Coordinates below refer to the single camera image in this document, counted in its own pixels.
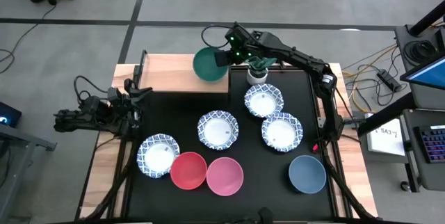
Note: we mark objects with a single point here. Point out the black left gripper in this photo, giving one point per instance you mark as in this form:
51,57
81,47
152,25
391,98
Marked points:
120,107

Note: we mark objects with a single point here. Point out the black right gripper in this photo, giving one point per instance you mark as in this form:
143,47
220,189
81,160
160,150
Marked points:
240,48

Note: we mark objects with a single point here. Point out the green bowl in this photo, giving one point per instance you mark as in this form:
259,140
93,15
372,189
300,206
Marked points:
206,65

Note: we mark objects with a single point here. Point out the blue white patterned bowl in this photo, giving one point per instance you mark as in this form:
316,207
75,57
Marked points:
263,101
281,133
218,130
157,156

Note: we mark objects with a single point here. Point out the red bowl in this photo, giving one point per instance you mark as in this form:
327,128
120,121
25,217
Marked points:
188,170

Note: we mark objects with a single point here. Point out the pink bowl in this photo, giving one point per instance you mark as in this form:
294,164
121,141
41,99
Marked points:
225,176

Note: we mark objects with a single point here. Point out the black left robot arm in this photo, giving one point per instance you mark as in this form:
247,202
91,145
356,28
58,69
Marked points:
80,121

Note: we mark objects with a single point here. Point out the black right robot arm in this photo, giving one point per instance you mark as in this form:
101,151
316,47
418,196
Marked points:
313,67

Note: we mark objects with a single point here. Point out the wooden shelf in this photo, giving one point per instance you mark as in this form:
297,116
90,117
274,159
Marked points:
170,74

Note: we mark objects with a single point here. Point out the potted plant in white pot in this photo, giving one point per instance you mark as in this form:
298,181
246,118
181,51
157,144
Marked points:
257,75

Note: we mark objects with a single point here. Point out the black table mat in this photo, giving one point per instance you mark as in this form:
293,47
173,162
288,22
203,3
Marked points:
194,196

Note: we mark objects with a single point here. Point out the grey metal stand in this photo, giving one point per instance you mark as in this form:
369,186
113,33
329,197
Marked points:
21,144

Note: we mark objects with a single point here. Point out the dark device with blue light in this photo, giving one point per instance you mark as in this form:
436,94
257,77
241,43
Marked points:
8,114

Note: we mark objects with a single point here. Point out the black power strip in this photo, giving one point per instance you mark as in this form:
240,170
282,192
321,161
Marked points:
388,80

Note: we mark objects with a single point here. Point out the black diagonal support beam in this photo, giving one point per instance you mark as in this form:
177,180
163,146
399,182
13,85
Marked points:
386,114

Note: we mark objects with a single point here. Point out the white paper sign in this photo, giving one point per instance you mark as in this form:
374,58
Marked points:
386,137

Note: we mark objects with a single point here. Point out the monitor with blue screen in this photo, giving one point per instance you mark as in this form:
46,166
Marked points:
426,75

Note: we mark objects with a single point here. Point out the black pole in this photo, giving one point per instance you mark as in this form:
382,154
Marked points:
429,18

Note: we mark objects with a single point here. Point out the cart caster wheel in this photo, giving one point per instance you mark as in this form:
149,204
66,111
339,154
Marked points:
405,186

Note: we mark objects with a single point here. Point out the backlit keyboard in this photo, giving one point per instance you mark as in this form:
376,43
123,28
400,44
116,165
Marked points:
434,144

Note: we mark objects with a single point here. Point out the grey equipment cart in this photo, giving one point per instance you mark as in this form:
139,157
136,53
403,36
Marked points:
426,175

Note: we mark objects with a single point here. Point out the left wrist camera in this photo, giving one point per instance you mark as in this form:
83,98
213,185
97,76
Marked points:
113,95

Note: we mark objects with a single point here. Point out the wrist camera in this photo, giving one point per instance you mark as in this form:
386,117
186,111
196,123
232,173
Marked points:
113,95
236,31

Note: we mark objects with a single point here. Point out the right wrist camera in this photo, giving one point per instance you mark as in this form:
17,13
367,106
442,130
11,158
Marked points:
236,31

